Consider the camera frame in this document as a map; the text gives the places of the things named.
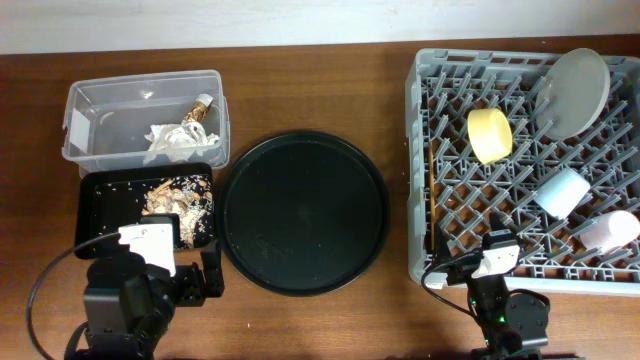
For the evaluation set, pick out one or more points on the round black serving tray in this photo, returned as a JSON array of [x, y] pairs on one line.
[[302, 213]]

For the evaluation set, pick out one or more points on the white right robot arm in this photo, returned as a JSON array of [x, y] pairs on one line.
[[513, 322]]

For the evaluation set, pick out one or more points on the wooden chopstick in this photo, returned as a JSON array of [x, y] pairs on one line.
[[432, 187], [431, 225]]

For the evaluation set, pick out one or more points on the black rectangular waste tray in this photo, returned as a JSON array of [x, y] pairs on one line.
[[92, 180]]

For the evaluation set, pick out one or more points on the blue plastic cup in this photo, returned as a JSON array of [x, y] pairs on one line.
[[562, 193]]

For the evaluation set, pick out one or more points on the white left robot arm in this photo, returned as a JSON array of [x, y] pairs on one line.
[[129, 303]]

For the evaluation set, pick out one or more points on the grey round plate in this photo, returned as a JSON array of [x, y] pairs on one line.
[[573, 94]]

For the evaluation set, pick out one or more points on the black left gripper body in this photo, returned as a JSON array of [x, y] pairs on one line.
[[189, 290]]

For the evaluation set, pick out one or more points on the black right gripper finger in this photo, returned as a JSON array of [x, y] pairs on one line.
[[440, 243], [497, 227]]

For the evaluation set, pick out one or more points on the grey plastic dishwasher rack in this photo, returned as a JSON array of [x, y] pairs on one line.
[[442, 87]]

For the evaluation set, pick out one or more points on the peanut shells and rice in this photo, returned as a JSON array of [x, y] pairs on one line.
[[180, 205]]

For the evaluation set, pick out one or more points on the brown paper wrapper stick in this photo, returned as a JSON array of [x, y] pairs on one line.
[[199, 109]]

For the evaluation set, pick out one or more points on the clear plastic waste bin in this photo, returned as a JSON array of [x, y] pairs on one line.
[[107, 120]]

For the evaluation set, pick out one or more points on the pink plastic cup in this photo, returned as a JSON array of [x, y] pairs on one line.
[[614, 229]]

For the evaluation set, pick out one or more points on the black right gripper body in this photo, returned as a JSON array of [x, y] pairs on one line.
[[463, 267]]

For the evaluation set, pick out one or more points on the white paper napkin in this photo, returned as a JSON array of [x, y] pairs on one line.
[[168, 137]]

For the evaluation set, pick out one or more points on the yellow plastic bowl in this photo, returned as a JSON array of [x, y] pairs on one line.
[[489, 134]]

